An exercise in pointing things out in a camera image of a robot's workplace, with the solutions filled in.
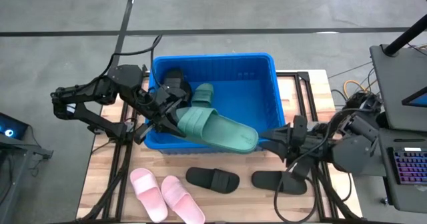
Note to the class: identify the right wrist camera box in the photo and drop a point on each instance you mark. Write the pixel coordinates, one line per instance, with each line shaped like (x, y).
(299, 124)

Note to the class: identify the grey desk plate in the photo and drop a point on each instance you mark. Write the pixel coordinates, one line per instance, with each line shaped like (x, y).
(400, 77)

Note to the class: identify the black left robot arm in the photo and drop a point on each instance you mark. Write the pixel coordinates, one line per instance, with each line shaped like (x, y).
(90, 89)

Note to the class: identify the tablet with blue screen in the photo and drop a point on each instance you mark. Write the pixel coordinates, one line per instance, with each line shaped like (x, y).
(418, 100)

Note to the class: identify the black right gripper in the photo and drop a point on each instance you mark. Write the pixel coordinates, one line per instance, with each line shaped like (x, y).
(310, 147)

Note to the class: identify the backlit computer keyboard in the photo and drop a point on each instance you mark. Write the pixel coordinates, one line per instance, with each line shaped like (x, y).
(412, 167)

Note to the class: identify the computer with blue light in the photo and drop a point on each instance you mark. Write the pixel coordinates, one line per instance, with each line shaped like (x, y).
(15, 124)

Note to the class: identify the black rubber slide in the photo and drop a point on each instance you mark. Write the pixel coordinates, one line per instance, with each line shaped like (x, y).
(213, 180)
(267, 182)
(173, 80)

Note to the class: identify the pink rubber slide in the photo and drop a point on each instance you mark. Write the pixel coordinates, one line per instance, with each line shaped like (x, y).
(148, 194)
(183, 200)

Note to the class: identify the black metal stand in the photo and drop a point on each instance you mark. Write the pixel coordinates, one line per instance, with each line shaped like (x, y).
(23, 148)

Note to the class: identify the blue plastic bin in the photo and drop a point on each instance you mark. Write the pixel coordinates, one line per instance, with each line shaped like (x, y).
(247, 94)

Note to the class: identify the black round pole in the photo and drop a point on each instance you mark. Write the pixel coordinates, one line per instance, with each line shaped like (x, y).
(403, 37)

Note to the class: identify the green rubber slide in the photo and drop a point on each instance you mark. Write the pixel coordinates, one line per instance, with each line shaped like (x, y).
(227, 134)
(203, 94)

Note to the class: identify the grey keyboard tray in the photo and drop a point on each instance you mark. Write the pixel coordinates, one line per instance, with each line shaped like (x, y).
(400, 200)

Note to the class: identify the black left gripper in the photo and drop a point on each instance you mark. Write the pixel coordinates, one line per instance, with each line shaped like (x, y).
(163, 104)

